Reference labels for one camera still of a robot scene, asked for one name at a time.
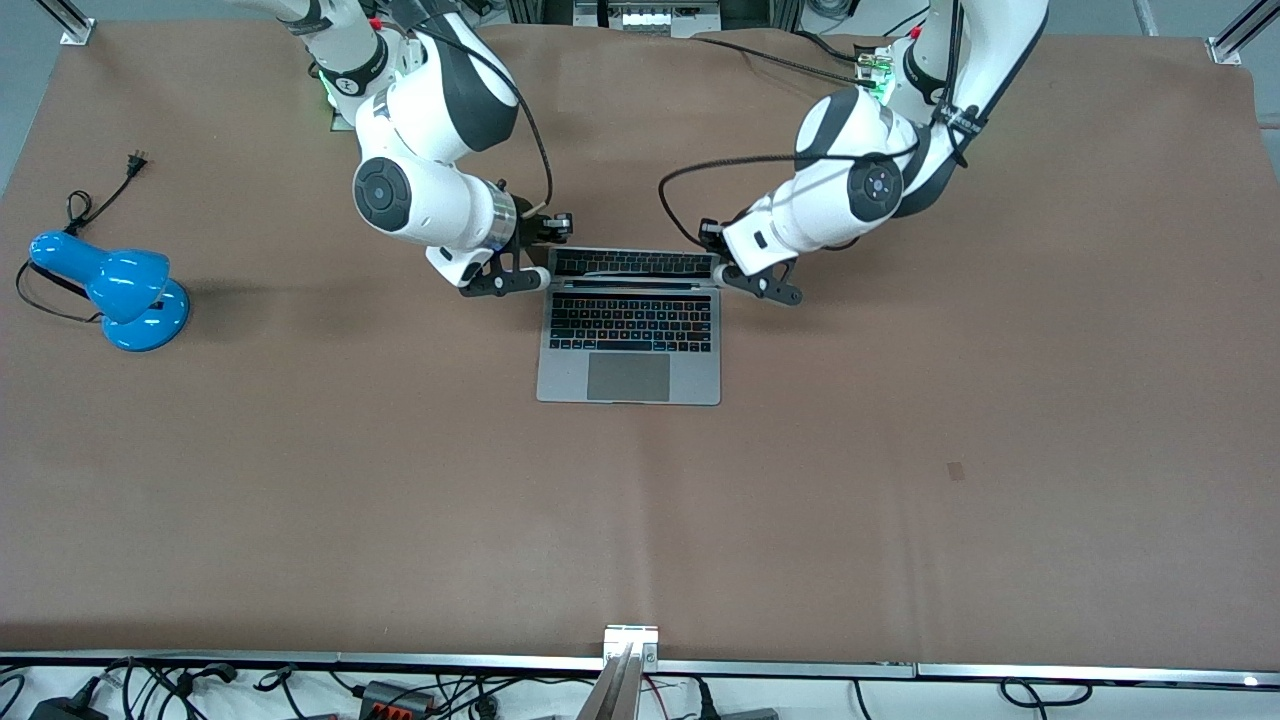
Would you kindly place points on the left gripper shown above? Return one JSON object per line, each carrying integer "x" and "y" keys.
{"x": 711, "y": 236}

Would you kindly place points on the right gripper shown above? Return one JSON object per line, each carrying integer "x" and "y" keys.
{"x": 534, "y": 229}

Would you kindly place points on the silver grey laptop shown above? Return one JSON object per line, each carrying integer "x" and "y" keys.
{"x": 630, "y": 375}

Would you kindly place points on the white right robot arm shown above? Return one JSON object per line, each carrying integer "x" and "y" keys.
{"x": 420, "y": 190}

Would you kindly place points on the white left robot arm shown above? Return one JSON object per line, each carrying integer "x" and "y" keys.
{"x": 840, "y": 140}

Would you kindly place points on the white multi socket device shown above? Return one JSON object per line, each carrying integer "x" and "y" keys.
{"x": 650, "y": 18}

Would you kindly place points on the brown table mat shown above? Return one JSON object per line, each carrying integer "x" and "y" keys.
{"x": 900, "y": 550}

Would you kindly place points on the blue desk lamp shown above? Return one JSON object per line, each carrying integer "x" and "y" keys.
{"x": 130, "y": 290}

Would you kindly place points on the grey box with orange connectors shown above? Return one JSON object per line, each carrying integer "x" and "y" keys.
{"x": 385, "y": 693}

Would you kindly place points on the aluminium corner profile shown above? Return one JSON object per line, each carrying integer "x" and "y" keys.
{"x": 70, "y": 22}
{"x": 1240, "y": 38}

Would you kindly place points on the black power adapter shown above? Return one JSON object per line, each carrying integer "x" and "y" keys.
{"x": 60, "y": 710}

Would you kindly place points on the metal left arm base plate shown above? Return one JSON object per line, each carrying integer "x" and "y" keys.
{"x": 868, "y": 62}

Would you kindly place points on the aluminium camera mount profile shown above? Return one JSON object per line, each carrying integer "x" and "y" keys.
{"x": 620, "y": 690}

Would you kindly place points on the aluminium table edge rail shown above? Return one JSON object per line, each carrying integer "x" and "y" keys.
{"x": 1100, "y": 675}

